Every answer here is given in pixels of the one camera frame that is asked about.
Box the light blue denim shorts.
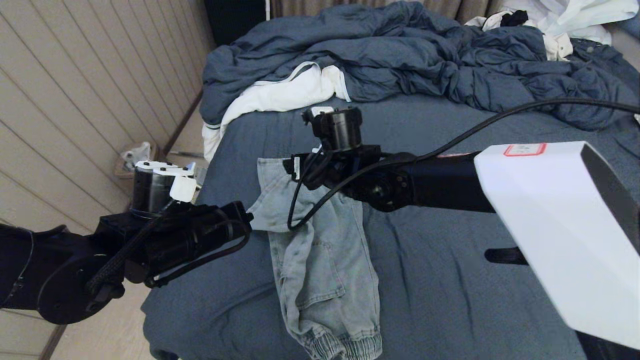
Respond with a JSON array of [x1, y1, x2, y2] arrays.
[[247, 157, 383, 360]]

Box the brown metal trash bin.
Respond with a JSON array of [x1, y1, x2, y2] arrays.
[[114, 142, 173, 181]]

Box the crumpled dark blue duvet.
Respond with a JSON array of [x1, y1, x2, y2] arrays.
[[200, 1, 640, 132]]

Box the beige curtain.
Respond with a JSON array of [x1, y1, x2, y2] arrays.
[[270, 0, 501, 25]]

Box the dark cabinet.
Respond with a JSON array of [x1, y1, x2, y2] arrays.
[[202, 0, 267, 48]]

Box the dark blue bed sheet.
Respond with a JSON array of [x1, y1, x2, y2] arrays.
[[141, 92, 640, 360]]

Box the small black garment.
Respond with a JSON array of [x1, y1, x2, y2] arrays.
[[500, 10, 528, 27]]

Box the cream button shirt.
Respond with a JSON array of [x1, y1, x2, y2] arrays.
[[464, 10, 573, 62]]

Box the crumpled white shirt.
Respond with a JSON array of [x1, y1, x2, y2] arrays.
[[500, 0, 640, 46]]

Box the dark blue denim jacket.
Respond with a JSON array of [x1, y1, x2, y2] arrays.
[[570, 37, 640, 108]]

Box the blue pillow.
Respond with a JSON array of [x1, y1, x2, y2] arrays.
[[620, 10, 640, 41]]

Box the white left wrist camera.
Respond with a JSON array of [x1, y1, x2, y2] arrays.
[[136, 161, 198, 203]]

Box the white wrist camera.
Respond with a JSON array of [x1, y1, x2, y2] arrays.
[[136, 161, 198, 203], [302, 106, 335, 121]]

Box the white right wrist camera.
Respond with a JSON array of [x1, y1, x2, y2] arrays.
[[302, 106, 335, 121]]

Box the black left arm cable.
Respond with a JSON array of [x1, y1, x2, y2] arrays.
[[85, 200, 251, 291]]

